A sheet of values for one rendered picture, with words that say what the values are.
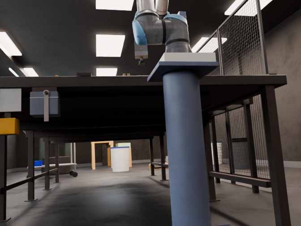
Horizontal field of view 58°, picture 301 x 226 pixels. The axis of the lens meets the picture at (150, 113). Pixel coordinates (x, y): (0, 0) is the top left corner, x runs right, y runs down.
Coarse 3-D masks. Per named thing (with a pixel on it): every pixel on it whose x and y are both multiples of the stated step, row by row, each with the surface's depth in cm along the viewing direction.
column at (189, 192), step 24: (168, 72) 123; (192, 72) 122; (168, 96) 122; (192, 96) 120; (168, 120) 122; (192, 120) 118; (168, 144) 122; (192, 144) 116; (168, 168) 123; (192, 168) 115; (192, 192) 114; (192, 216) 112
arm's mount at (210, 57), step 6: (168, 54) 115; (174, 54) 116; (180, 54) 116; (186, 54) 117; (192, 54) 118; (198, 54) 118; (204, 54) 119; (210, 54) 119; (162, 60) 118; (168, 60) 115; (174, 60) 116; (180, 60) 116; (186, 60) 117; (192, 60) 117; (198, 60) 118; (204, 60) 118; (210, 60) 119
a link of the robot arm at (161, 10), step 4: (156, 0) 160; (160, 0) 158; (164, 0) 157; (168, 0) 160; (156, 4) 162; (160, 4) 160; (164, 4) 160; (156, 8) 164; (160, 8) 162; (164, 8) 162; (156, 12) 166; (160, 12) 164; (164, 12) 164; (168, 12) 170; (160, 16) 166; (164, 16) 167
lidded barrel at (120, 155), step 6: (114, 150) 719; (120, 150) 716; (126, 150) 725; (114, 156) 718; (120, 156) 715; (126, 156) 723; (114, 162) 718; (120, 162) 714; (126, 162) 722; (114, 168) 718; (120, 168) 713; (126, 168) 720
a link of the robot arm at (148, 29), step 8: (144, 0) 129; (152, 0) 131; (144, 8) 129; (152, 8) 130; (136, 16) 129; (144, 16) 127; (152, 16) 127; (136, 24) 126; (144, 24) 126; (152, 24) 126; (160, 24) 126; (136, 32) 126; (144, 32) 125; (152, 32) 126; (160, 32) 126; (136, 40) 130; (144, 40) 128; (152, 40) 128; (160, 40) 129
